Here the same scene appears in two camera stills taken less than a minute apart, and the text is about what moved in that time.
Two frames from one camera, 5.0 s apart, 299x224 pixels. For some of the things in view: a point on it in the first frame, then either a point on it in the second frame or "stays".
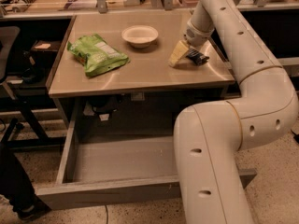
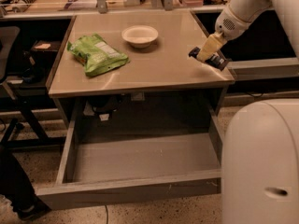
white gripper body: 195,36 -> 231,26
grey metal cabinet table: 113,71 stays
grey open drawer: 106,169 stays
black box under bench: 42,54 stays
